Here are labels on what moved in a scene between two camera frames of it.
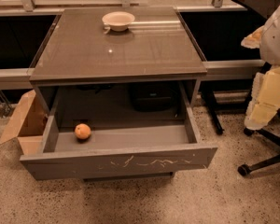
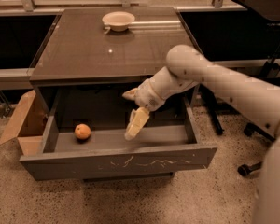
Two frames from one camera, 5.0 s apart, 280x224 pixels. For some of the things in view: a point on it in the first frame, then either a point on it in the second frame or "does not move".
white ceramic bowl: (118, 21) does not move
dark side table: (265, 4) does not move
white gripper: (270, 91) → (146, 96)
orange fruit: (82, 131) does not move
